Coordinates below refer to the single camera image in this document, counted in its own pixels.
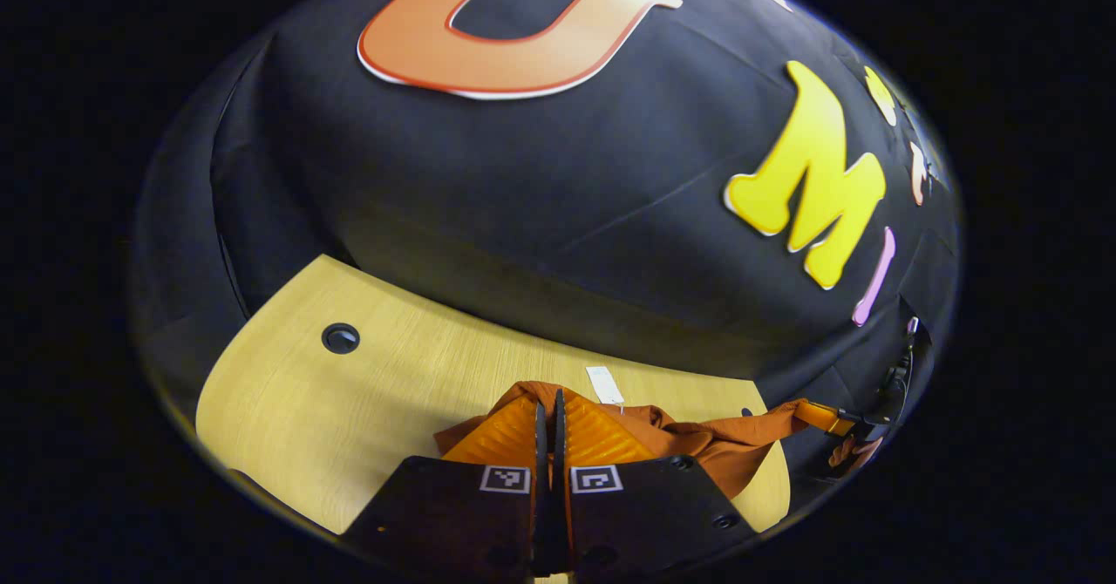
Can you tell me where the orange garment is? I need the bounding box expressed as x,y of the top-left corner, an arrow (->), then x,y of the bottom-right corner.
434,381 -> 807,499

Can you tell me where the black backdrop cloth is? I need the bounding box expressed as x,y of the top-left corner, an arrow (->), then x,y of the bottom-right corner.
129,0 -> 964,515

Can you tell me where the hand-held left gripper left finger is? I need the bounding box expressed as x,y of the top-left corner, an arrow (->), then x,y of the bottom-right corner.
340,395 -> 550,581

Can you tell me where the white paper hang tag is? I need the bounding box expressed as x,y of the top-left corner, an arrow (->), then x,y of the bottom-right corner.
586,366 -> 626,412

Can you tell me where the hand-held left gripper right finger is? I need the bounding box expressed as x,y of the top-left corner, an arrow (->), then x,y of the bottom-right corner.
551,390 -> 758,578

